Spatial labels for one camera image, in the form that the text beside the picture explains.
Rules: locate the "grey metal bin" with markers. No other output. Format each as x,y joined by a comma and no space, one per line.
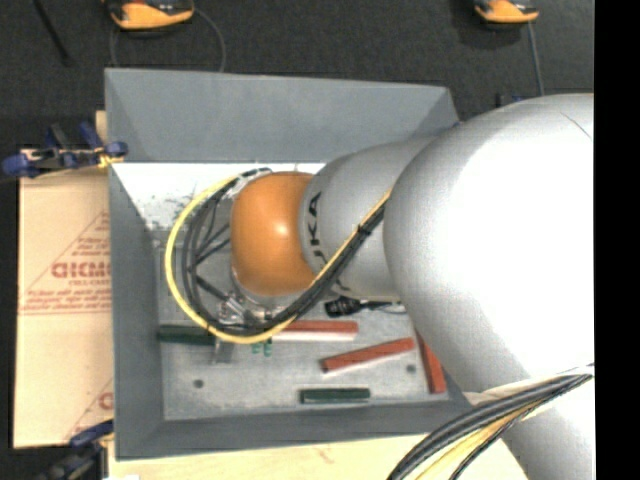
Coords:
280,118

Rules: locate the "brown cardboard board red print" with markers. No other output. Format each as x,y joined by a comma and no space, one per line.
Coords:
62,318

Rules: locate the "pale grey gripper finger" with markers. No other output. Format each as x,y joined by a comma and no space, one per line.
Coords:
229,352
218,352

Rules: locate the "red-brown flat block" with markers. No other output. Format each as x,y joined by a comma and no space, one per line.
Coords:
433,368
367,355
325,329

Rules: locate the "black cylinder on white bracket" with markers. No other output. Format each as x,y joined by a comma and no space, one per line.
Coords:
342,307

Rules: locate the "dark green flat block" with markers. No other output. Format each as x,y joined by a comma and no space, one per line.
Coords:
182,334
334,395

